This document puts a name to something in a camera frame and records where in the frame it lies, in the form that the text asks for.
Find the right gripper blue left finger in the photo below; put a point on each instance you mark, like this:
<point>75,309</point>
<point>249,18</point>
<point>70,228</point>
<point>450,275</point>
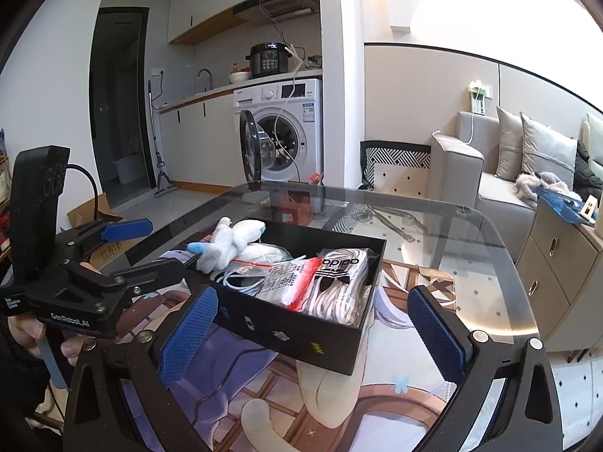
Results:
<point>110,379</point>

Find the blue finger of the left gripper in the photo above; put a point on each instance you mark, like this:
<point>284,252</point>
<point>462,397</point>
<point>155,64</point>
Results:
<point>153,276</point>
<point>127,230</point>

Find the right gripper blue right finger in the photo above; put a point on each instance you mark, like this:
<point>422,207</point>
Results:
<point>527,415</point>

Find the white blue plush toy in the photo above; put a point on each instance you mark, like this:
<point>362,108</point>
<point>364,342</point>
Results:
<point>227,241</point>

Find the white packet with red seal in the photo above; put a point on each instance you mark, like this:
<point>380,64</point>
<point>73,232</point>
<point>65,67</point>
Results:
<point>288,283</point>

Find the black cardboard box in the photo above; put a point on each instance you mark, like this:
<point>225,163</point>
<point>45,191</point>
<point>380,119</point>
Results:
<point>294,334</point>

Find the adidas bag of white laces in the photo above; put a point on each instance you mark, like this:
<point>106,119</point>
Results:
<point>338,293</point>

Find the person's left hand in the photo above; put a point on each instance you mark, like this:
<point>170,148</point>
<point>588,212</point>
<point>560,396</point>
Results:
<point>28,332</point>

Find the brown cardboard box on floor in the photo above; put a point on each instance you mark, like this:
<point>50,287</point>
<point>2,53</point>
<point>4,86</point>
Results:
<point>100,254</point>

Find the floor mop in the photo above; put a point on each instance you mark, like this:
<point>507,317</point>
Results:
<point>164,184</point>

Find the anime printed desk mat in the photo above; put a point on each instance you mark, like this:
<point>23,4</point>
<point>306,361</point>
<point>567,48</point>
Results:
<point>241,396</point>

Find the beige drawer cabinet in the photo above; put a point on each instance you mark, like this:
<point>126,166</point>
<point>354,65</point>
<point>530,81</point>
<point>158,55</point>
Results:
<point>560,266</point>

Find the black kitchen faucet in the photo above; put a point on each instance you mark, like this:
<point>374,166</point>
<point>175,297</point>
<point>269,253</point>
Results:
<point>205,80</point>

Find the white bowl on counter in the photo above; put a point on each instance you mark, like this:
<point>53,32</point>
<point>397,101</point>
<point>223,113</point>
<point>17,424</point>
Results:
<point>239,77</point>

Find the white front-load washing machine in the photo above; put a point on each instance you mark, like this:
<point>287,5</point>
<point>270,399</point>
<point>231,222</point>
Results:
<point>289,114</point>

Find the blue folder on cabinet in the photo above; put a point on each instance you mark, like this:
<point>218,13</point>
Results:
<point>568,208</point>

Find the black electric pressure cooker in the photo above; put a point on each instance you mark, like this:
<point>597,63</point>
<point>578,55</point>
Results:
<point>268,59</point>

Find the beige sofa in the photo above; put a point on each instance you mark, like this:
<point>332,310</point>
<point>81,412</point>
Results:
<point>479,165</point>

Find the beige throw pillow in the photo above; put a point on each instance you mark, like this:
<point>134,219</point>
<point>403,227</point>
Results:
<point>510,145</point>

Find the grey throw pillow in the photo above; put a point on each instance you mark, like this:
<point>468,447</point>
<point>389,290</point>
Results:
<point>545,150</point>

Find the black patterned chair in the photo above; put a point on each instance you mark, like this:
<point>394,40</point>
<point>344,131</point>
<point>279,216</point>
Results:
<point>395,168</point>

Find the wall socket with chargers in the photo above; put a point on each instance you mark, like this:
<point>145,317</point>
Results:
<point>478,94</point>

